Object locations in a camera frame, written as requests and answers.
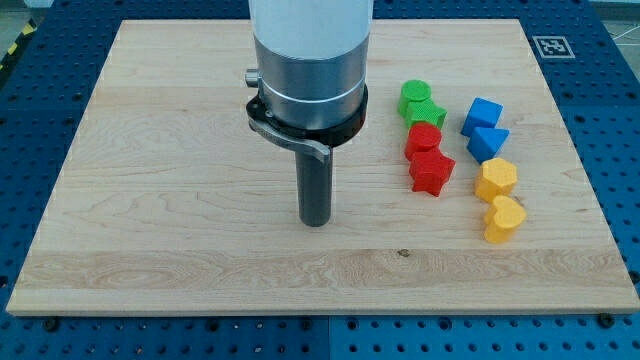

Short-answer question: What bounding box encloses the white fiducial marker tag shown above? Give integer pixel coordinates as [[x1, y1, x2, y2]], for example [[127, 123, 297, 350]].
[[532, 35, 575, 59]]

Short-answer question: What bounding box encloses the green cylinder block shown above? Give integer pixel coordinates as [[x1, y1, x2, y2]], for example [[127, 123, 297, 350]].
[[397, 79, 431, 117]]

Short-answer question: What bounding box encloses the blue triangle block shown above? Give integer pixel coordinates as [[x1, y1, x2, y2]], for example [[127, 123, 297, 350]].
[[467, 127, 510, 164]]

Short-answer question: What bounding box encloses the yellow hexagon block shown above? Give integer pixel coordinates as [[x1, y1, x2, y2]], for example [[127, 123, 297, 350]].
[[474, 158, 518, 203]]

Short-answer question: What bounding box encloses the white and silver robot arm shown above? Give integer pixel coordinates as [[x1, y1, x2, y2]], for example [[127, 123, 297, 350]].
[[248, 0, 374, 130]]

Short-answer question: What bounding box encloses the red star block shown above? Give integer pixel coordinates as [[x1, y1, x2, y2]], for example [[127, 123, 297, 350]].
[[409, 148, 456, 197]]

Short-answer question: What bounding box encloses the black clamp with metal lever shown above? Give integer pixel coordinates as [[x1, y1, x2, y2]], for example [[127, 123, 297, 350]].
[[246, 87, 368, 163]]

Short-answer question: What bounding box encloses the red cylinder block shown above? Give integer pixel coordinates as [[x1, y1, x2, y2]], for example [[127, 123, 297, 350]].
[[404, 122, 442, 160]]

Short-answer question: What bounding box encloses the yellow heart block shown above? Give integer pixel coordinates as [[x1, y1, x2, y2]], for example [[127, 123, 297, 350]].
[[483, 195, 527, 244]]

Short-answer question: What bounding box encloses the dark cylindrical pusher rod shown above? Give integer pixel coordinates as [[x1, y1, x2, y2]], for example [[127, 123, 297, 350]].
[[295, 150, 333, 227]]

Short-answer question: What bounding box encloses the blue cube block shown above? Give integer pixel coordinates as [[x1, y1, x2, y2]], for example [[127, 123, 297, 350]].
[[461, 97, 504, 137]]

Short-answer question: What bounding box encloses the green star block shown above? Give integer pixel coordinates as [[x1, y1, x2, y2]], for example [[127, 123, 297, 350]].
[[404, 100, 447, 129]]

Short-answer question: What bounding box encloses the wooden board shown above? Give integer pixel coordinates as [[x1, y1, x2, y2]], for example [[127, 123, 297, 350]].
[[7, 19, 639, 316]]

